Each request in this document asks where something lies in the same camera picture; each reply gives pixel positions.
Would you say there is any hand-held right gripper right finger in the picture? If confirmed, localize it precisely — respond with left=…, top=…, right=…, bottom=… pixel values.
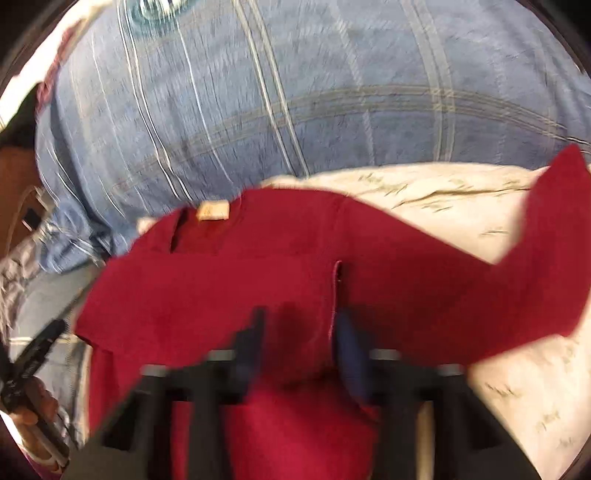
left=332, top=309, right=541, bottom=480

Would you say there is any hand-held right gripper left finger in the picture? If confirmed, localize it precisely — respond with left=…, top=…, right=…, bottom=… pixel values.
left=65, top=307, right=269, bottom=480

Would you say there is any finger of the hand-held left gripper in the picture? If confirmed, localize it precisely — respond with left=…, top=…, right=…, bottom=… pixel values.
left=0, top=318, right=68, bottom=393

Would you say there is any red shirt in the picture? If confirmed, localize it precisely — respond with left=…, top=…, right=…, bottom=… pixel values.
left=74, top=143, right=591, bottom=480

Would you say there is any person's left hand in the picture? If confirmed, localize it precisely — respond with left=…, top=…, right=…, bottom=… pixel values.
left=9, top=381, right=61, bottom=426

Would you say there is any grey striped sheet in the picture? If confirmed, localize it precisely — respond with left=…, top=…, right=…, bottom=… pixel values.
left=9, top=263, right=107, bottom=444

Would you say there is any grey patterned cloth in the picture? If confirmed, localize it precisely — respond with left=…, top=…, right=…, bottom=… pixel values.
left=0, top=222, right=61, bottom=333

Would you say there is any white charger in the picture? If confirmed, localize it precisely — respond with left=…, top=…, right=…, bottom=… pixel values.
left=32, top=185, right=56, bottom=210

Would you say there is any cream printed bedsheet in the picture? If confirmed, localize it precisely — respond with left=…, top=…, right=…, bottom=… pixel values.
left=136, top=164, right=591, bottom=480

